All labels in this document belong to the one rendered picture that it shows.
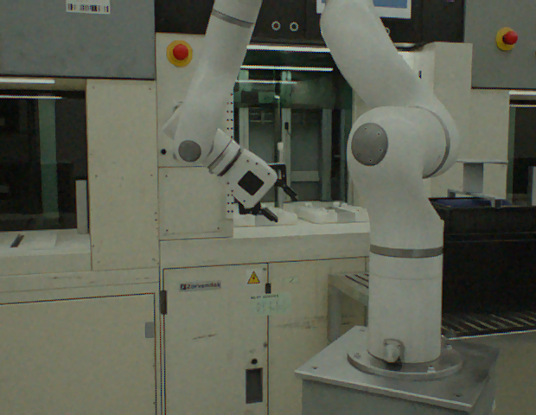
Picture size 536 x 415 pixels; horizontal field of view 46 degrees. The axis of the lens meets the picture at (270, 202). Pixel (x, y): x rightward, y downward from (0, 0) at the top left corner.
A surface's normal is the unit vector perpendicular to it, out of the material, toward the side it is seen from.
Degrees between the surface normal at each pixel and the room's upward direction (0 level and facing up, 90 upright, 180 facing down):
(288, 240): 90
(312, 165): 90
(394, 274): 90
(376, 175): 125
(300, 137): 90
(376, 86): 137
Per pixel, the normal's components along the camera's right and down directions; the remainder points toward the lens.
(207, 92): 0.17, -0.36
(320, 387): -0.47, 0.09
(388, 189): -0.39, 0.69
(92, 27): 0.29, 0.10
